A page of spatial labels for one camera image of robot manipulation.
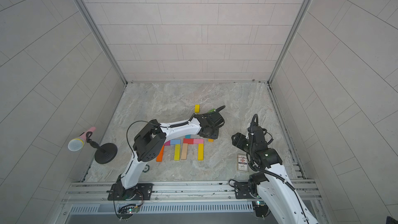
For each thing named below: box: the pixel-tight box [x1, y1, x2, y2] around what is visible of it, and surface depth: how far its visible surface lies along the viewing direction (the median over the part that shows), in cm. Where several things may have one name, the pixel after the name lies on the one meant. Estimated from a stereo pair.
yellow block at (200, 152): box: [197, 143, 205, 161], surface depth 84 cm
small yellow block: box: [194, 104, 201, 114], surface depth 104 cm
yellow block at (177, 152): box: [174, 144, 181, 161], surface depth 84 cm
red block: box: [182, 138, 194, 145], surface depth 88 cm
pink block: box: [193, 138, 205, 145], surface depth 89 cm
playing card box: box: [236, 153, 249, 173], surface depth 80 cm
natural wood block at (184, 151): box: [180, 143, 189, 160], surface depth 84 cm
